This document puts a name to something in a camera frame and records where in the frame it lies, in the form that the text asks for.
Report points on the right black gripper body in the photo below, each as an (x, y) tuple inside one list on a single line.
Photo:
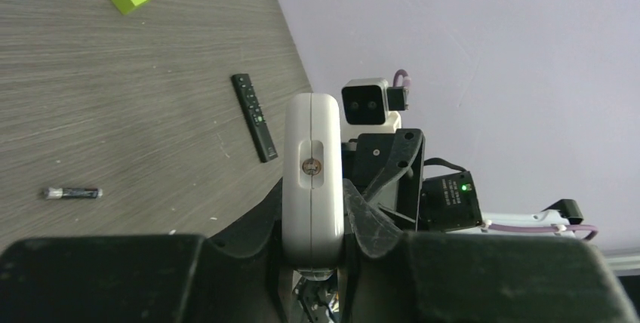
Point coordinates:
[(387, 169)]

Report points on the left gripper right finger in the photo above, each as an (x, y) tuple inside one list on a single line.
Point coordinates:
[(396, 276)]

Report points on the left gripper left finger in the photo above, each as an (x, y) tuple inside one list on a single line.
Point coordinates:
[(229, 277)]

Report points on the white remote control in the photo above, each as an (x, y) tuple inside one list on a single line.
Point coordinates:
[(312, 186)]

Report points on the black remote control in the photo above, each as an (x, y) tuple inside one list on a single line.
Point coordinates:
[(254, 117)]

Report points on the black battery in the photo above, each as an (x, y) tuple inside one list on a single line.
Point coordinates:
[(72, 193)]

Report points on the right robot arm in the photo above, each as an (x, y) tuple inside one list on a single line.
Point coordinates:
[(451, 202)]

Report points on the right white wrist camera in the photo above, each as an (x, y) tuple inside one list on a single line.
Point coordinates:
[(372, 106)]

